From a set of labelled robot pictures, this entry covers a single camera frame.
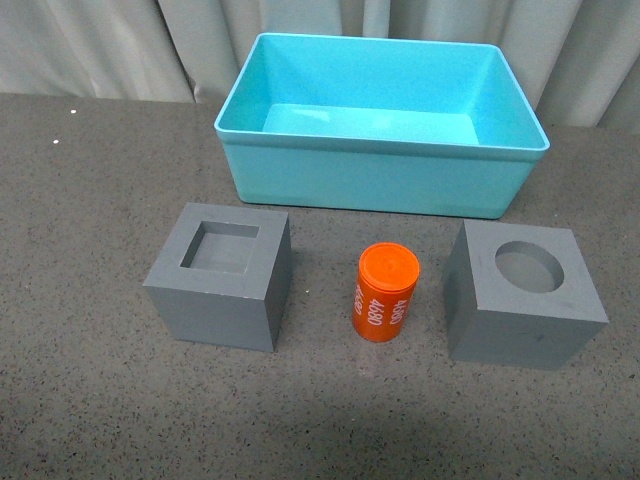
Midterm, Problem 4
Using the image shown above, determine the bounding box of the orange cylinder with white digits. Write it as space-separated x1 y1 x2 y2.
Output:
352 242 421 342

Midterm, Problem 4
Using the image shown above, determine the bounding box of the gray cube with square hole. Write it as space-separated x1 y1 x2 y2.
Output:
143 203 293 352

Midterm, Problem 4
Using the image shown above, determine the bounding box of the gray cube with round hole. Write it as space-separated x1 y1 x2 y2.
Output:
442 219 609 370

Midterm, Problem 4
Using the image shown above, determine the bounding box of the blue plastic box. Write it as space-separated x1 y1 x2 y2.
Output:
215 33 549 219

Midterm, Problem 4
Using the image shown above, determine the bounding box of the gray curtain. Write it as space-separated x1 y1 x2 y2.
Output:
1 1 639 133

